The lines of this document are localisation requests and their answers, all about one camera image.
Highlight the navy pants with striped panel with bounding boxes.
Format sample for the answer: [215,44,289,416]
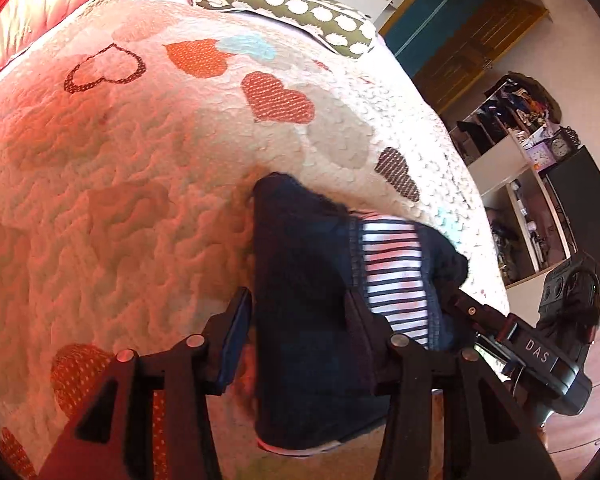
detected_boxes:
[252,172,471,457]

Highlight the wooden door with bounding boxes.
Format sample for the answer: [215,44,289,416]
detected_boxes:
[412,0,556,113]

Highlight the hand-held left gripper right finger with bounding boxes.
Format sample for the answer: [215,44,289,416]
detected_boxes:
[344,290,562,480]

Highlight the white shelf unit with clutter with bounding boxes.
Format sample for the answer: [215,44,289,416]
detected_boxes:
[450,72,581,288]

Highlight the black flat screen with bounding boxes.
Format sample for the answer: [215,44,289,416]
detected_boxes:
[544,146,600,266]

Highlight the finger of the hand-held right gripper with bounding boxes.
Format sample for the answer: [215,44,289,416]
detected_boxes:
[440,285,512,342]

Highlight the quilted heart-pattern bedspread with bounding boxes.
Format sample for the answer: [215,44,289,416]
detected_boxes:
[0,0,511,480]

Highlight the small dark table clock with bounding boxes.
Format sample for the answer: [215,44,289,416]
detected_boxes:
[549,127,581,163]

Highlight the wooden drawer cabinet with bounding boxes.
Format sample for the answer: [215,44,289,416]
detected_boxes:
[542,305,600,461]

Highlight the green bolster pillow white dots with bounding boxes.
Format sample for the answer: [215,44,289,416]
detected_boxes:
[189,0,379,59]

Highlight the teal hanging cloth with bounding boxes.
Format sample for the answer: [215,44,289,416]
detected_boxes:
[382,0,501,63]

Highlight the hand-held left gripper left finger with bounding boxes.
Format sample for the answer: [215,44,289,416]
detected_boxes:
[39,287,254,480]

